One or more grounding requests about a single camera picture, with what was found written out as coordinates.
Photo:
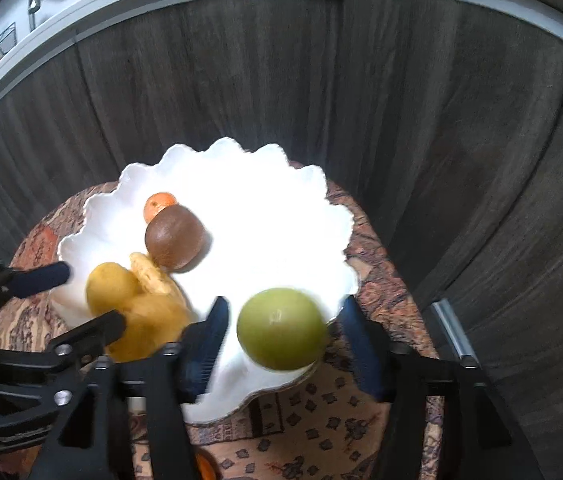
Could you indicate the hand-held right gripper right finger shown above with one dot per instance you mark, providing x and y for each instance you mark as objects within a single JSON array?
[{"x": 364, "y": 350}]

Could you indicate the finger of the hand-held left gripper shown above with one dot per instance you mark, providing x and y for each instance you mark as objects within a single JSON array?
[
  {"x": 41, "y": 278},
  {"x": 91, "y": 335}
]

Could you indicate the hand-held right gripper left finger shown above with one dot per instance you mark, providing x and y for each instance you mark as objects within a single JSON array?
[{"x": 206, "y": 345}]

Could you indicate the yellow apple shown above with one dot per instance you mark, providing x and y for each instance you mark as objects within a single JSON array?
[{"x": 109, "y": 285}]

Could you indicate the yellow mango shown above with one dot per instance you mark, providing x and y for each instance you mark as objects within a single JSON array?
[{"x": 156, "y": 320}]

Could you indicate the green apple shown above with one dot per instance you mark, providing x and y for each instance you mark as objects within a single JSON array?
[{"x": 281, "y": 327}]

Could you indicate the small banana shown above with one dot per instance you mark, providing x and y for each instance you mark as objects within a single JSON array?
[{"x": 149, "y": 272}]

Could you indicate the brown kiwi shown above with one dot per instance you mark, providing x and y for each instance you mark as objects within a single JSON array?
[{"x": 174, "y": 237}]

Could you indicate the white scalloped bowl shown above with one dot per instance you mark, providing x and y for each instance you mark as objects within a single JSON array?
[{"x": 261, "y": 220}]

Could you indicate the orange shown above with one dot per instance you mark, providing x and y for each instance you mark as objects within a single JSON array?
[
  {"x": 157, "y": 203},
  {"x": 205, "y": 470}
]

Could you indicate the patterned paisley tablecloth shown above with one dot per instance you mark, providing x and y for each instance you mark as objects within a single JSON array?
[{"x": 321, "y": 410}]

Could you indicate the dark wood kitchen cabinets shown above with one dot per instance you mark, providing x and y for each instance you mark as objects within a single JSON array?
[{"x": 261, "y": 85}]

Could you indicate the chrome kitchen faucet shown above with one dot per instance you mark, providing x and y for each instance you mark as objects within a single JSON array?
[{"x": 34, "y": 2}]

